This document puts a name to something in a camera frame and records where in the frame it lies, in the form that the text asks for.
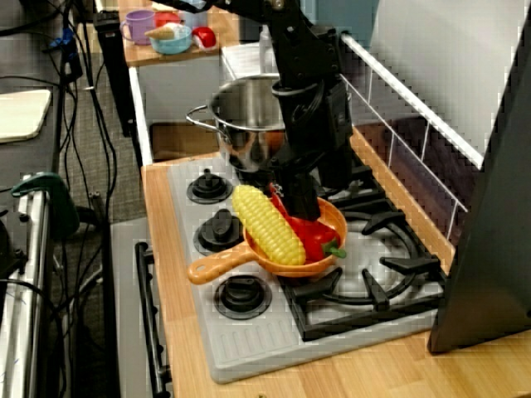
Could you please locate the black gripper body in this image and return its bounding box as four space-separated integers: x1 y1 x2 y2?
267 82 356 196

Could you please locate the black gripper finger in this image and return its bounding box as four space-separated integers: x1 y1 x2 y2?
290 169 323 221
269 173 294 208

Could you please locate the yellow toy corn cob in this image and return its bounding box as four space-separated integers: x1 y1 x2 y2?
231 184 307 266

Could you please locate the red toy bell pepper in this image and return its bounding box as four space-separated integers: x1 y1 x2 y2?
268 182 348 263

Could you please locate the stainless steel pot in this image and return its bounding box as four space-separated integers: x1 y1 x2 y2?
185 74 291 173

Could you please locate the orange toy frying pan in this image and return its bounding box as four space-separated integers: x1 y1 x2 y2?
187 197 348 285

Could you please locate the black stove knob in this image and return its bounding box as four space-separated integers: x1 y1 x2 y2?
213 274 274 320
193 208 250 257
186 168 234 205

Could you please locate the grey toy faucet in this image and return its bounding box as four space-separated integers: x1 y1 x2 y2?
259 25 280 78

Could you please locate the dark tile backsplash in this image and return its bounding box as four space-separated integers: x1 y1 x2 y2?
338 70 472 245

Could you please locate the black burner grate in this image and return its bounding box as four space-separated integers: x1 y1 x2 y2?
238 157 449 342

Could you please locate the grey toy stove panel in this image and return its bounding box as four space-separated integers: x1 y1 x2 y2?
166 157 447 385

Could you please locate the red and white toy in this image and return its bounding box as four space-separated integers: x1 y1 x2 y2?
191 26 217 51

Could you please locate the light blue plastic bowl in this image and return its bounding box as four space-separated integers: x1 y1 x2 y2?
149 23 193 56

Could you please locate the white toy kitchen cabinet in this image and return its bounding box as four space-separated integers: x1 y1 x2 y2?
110 41 531 398

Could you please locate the dark side panel board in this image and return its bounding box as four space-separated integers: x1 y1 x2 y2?
427 0 531 353

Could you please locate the toy ice cream cone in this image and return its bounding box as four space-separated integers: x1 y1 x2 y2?
144 22 183 41

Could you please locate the red plastic cup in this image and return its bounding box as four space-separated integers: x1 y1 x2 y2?
153 11 183 28

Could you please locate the purple plastic cup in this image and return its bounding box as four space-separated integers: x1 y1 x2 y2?
119 9 157 46

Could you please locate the green clamp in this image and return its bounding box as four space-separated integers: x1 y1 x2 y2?
10 172 80 240

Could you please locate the blue plastic clip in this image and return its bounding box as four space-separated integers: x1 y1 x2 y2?
43 27 78 53

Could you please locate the cream flat board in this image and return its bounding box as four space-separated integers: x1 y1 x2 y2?
0 89 53 144

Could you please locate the black oven door handle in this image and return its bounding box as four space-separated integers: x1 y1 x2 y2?
134 241 171 398

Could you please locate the black metal post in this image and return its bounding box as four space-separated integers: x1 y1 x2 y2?
93 10 136 138

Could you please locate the silver aluminium frame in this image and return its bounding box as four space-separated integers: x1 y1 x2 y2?
0 173 55 398

